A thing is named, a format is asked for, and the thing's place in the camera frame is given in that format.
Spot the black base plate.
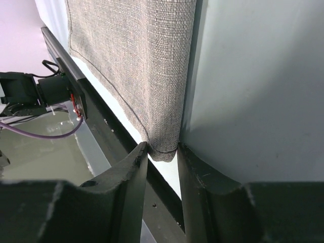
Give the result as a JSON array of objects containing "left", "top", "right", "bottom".
[{"left": 41, "top": 27, "right": 185, "bottom": 237}]

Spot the grey cloth napkin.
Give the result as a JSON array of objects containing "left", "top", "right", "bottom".
[{"left": 65, "top": 1, "right": 196, "bottom": 163}]

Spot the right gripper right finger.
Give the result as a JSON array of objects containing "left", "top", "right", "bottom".
[{"left": 177, "top": 144, "right": 323, "bottom": 242}]

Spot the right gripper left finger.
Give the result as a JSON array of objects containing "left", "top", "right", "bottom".
[{"left": 1, "top": 142, "right": 148, "bottom": 242}]

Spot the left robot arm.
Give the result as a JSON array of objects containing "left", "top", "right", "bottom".
[{"left": 1, "top": 58, "right": 88, "bottom": 118}]

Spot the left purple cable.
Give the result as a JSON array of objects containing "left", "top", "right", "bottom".
[{"left": 0, "top": 117, "right": 84, "bottom": 139}]

